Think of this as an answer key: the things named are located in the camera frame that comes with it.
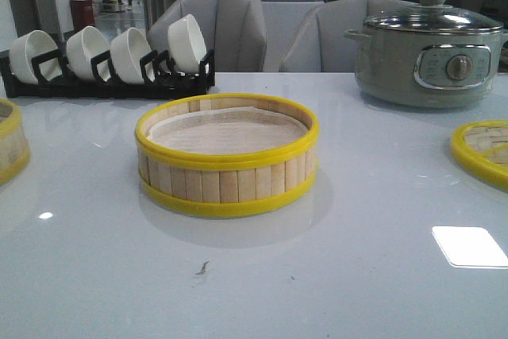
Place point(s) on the woven bamboo steamer lid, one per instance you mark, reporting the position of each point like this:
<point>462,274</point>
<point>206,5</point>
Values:
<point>480,148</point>

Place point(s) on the bamboo steamer base tier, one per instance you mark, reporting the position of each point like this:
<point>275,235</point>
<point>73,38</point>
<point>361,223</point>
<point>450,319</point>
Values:
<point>227,186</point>

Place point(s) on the white steamer liner paper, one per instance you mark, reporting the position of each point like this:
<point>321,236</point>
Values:
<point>231,131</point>

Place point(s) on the black dish rack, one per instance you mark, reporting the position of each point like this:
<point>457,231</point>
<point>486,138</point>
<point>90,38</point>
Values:
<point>160,80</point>

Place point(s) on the white bowl rightmost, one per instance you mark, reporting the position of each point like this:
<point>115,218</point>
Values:
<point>186,44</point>

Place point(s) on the white bowl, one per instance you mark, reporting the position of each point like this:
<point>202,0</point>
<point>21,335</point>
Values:
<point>126,51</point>
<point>82,47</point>
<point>186,44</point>
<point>26,47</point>

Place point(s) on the grey chair right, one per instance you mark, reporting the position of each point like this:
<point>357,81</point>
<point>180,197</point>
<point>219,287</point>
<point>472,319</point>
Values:
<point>319,44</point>

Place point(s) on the grey chair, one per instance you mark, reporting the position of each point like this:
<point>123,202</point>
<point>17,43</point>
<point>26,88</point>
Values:
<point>319,44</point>
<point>234,29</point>

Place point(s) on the grey chair left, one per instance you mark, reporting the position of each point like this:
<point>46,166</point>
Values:
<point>234,29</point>

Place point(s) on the green electric cooking pot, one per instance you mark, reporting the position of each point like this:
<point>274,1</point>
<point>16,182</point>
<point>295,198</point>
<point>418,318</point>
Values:
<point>431,70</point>

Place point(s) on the red bin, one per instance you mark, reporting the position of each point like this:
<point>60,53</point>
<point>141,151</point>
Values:
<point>82,14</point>

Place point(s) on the glass pot lid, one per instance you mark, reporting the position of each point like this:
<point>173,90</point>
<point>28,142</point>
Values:
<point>433,16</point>

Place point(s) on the white bowl far left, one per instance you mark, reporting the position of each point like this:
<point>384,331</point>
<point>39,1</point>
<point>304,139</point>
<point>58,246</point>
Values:
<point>26,47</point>

